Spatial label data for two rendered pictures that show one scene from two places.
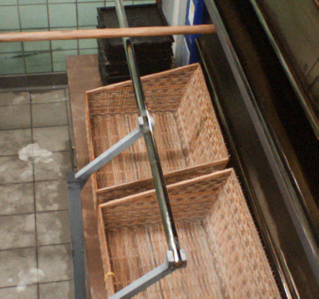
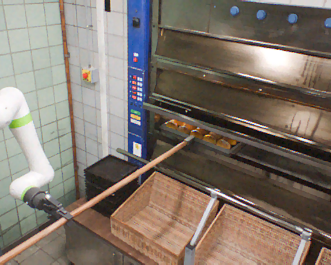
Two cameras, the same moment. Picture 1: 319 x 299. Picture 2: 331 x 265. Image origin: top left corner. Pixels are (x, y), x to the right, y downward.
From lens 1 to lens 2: 136 cm
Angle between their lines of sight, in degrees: 39
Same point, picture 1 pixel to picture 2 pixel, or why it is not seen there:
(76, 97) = (93, 226)
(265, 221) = (274, 211)
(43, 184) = not seen: outside the picture
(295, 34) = (267, 117)
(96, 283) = not seen: outside the picture
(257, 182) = (253, 199)
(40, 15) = (9, 201)
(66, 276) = not seen: outside the picture
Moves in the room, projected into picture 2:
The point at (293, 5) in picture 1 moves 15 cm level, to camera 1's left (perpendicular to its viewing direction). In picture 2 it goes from (256, 107) to (239, 113)
